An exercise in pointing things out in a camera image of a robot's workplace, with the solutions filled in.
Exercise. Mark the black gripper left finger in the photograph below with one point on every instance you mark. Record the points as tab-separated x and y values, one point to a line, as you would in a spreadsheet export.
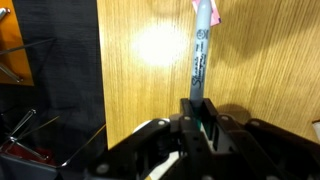
191	146

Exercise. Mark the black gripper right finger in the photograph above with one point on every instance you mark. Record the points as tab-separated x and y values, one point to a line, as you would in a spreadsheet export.
233	143

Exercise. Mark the green capped grey marker pen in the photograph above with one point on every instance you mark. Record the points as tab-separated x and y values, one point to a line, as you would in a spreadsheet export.
201	56

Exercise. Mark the white plastic cup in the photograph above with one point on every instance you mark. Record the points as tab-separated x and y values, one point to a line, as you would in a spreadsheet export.
316	131

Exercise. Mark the pink paper packet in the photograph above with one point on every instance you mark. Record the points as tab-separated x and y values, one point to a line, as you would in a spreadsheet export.
216	15

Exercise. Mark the thick chrome tube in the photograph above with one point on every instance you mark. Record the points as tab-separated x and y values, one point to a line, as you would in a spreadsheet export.
4	12
23	123

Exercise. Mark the orange board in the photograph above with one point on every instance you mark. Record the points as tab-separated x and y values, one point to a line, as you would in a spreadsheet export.
13	40

